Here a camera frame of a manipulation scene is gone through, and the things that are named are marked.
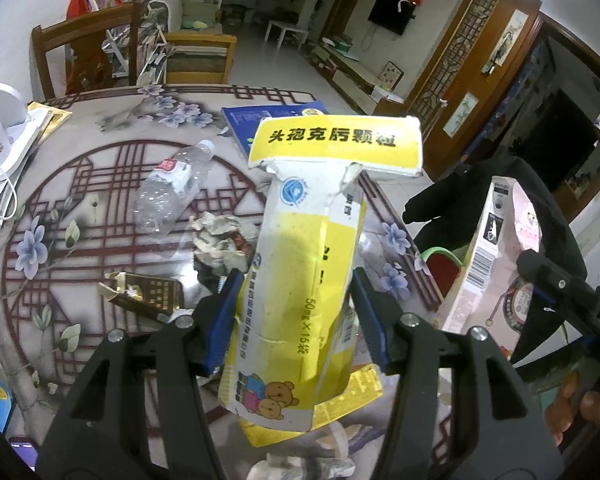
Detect white rack with books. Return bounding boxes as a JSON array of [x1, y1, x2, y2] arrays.
[[102, 0, 173, 86]]

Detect wooden sofa with cushions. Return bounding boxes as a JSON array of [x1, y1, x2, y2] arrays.
[[147, 0, 238, 86]]

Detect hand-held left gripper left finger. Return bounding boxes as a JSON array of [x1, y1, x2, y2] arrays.
[[35, 269, 246, 480]]

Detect small white table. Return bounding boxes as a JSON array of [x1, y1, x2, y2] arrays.
[[266, 20, 310, 52]]

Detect wooden lattice partition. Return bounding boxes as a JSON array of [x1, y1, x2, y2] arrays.
[[405, 0, 543, 181]]

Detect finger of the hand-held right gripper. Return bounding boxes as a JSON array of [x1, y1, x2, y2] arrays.
[[516, 249, 600, 322]]

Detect white television cabinet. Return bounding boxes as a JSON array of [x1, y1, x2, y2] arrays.
[[310, 42, 406, 116]]

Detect orange fruit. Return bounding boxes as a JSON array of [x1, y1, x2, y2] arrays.
[[546, 400, 579, 447], [580, 390, 600, 427]]

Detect pink carton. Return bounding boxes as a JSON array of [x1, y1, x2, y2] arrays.
[[432, 176, 543, 356]]

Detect wall television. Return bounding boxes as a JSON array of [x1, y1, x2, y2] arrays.
[[367, 0, 412, 37]]

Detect blue book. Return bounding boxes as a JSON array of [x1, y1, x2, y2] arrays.
[[221, 103, 331, 158]]

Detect tall scroll picture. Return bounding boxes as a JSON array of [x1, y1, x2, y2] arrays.
[[482, 8, 528, 73]]

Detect framed picture on cabinet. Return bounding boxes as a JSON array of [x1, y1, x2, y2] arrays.
[[380, 61, 405, 93]]

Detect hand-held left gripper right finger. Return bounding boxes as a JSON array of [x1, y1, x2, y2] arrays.
[[349, 266, 566, 480]]

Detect red bin with green rim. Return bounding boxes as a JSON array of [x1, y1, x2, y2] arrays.
[[414, 246, 467, 307]]

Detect clear plastic bottle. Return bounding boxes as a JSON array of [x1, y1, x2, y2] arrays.
[[131, 140, 216, 237]]

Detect yellow envelope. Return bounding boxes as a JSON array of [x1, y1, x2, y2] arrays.
[[26, 101, 73, 147]]

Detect white table appliance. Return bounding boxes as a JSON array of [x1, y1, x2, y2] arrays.
[[0, 52, 46, 221]]

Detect small flower picture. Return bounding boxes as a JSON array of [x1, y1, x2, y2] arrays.
[[445, 92, 478, 133]]

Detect wooden chair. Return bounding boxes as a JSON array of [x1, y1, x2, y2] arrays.
[[31, 0, 151, 103]]

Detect crumpled white paper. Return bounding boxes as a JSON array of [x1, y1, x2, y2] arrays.
[[247, 422, 356, 480]]

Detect white cable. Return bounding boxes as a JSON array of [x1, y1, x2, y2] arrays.
[[0, 160, 21, 271]]

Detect smartphone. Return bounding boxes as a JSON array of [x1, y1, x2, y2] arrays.
[[7, 437, 39, 477]]

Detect newspaper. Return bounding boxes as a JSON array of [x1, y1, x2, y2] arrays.
[[189, 211, 261, 277]]

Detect black jacket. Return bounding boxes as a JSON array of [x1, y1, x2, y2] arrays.
[[403, 157, 597, 367]]

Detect brown cigarette box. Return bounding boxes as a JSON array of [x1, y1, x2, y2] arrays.
[[98, 271, 183, 323]]

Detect yellow medicine box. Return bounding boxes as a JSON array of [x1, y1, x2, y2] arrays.
[[217, 116, 424, 448]]

